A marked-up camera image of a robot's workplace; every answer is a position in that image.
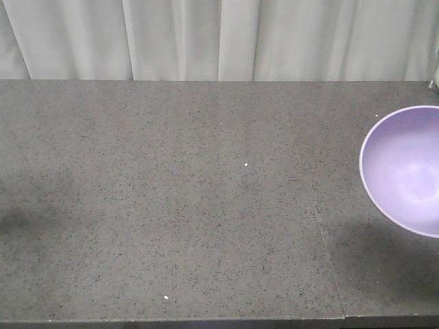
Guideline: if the purple plastic bowl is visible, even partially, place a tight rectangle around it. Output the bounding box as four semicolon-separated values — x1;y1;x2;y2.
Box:
359;105;438;239

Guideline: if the white curtain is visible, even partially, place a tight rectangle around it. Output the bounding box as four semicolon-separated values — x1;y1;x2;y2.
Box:
1;1;438;81

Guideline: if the white kitchen appliance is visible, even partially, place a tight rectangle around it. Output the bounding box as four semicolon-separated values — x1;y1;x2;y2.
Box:
429;52;439;94

